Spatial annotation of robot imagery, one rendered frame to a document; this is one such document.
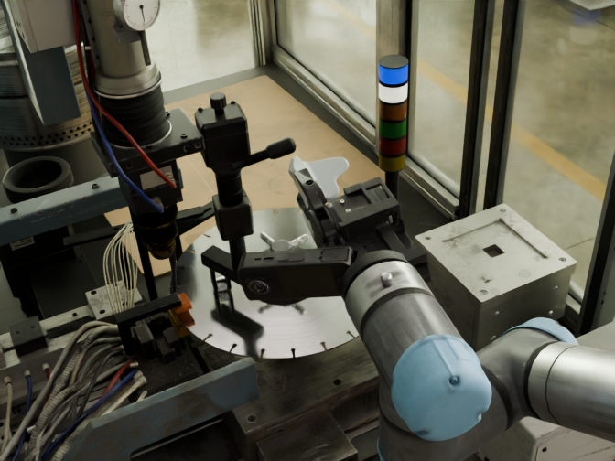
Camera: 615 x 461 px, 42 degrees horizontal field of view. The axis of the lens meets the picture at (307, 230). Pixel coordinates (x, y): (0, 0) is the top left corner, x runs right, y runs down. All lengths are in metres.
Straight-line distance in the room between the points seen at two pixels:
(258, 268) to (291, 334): 0.33
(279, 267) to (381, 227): 0.11
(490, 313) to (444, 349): 0.60
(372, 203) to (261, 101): 1.25
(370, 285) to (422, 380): 0.11
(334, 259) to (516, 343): 0.19
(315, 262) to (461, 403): 0.20
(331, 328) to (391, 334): 0.43
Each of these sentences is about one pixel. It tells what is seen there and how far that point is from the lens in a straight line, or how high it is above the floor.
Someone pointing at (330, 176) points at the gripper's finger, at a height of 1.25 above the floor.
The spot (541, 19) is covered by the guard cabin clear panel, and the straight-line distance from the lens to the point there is 1.28.
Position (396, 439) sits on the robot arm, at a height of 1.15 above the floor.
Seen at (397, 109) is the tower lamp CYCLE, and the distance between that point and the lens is 1.29.
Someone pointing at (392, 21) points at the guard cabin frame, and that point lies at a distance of 1.61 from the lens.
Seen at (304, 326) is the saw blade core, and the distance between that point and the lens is 1.10.
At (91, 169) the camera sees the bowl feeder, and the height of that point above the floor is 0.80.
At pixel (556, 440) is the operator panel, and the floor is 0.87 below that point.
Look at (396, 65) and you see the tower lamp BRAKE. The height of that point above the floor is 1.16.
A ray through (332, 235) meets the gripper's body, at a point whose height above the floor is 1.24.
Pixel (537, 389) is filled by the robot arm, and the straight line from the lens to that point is 0.76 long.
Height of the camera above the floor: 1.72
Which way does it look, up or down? 38 degrees down
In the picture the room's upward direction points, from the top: 4 degrees counter-clockwise
